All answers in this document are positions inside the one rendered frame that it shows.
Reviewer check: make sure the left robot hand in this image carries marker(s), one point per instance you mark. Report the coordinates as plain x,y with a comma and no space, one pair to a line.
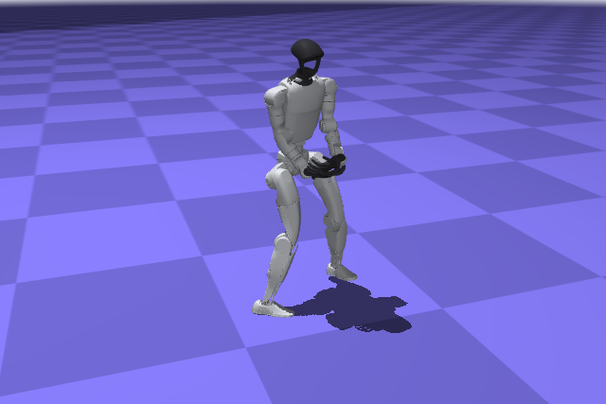
334,162

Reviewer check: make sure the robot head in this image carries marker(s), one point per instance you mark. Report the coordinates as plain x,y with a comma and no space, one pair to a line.
306,50

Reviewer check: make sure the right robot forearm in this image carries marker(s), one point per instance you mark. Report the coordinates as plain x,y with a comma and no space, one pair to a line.
294,155

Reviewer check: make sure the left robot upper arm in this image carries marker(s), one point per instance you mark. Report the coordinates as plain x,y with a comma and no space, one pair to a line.
328,124

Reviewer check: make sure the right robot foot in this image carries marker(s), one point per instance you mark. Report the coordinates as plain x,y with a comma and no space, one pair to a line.
275,310

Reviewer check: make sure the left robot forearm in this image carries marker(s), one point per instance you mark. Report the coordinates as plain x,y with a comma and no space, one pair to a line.
335,147

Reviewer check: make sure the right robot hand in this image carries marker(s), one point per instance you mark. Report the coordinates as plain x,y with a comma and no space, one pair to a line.
327,174

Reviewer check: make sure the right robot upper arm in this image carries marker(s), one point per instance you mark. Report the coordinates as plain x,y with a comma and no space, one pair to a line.
274,99

